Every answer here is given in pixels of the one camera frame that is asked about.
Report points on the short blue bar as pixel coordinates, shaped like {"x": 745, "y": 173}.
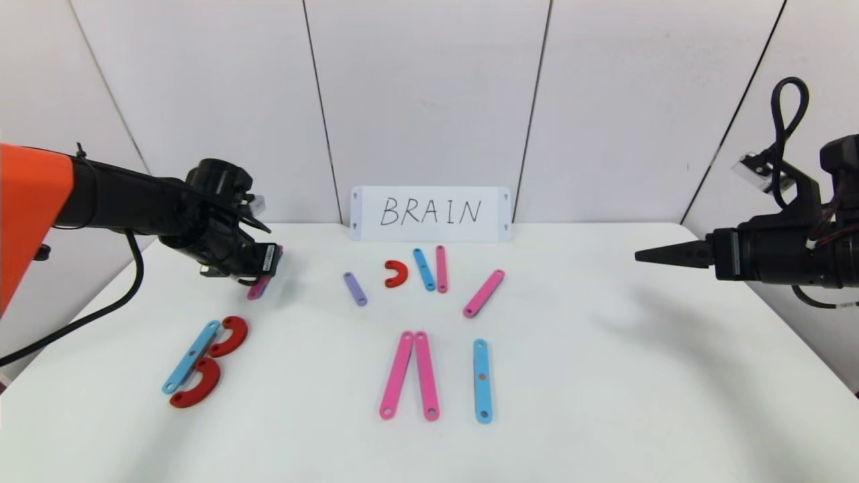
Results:
{"x": 424, "y": 270}

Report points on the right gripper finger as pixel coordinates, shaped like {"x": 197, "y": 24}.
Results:
{"x": 694, "y": 249}
{"x": 691, "y": 261}

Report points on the long pink bar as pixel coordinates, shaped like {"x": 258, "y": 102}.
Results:
{"x": 397, "y": 374}
{"x": 483, "y": 294}
{"x": 258, "y": 288}
{"x": 426, "y": 376}

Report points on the long blue bar orange dot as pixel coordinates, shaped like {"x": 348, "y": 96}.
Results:
{"x": 482, "y": 396}

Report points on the white BRAIN sign card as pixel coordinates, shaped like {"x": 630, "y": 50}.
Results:
{"x": 429, "y": 231}

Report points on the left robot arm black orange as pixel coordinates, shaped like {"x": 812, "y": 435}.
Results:
{"x": 33, "y": 215}

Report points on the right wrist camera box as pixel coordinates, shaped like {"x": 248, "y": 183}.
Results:
{"x": 755, "y": 173}

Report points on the short pink bar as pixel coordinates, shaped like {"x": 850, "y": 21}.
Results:
{"x": 441, "y": 270}

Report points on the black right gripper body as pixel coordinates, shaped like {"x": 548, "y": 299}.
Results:
{"x": 728, "y": 254}

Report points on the black right camera bracket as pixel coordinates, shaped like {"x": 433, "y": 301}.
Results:
{"x": 805, "y": 201}

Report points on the short purple bar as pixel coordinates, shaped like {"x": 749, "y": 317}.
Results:
{"x": 356, "y": 289}

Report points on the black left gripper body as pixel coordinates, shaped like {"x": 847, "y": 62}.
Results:
{"x": 268, "y": 260}

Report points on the large red curved piece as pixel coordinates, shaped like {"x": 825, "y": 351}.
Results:
{"x": 236, "y": 329}
{"x": 205, "y": 390}

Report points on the small red curved piece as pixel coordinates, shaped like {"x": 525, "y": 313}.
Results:
{"x": 401, "y": 275}

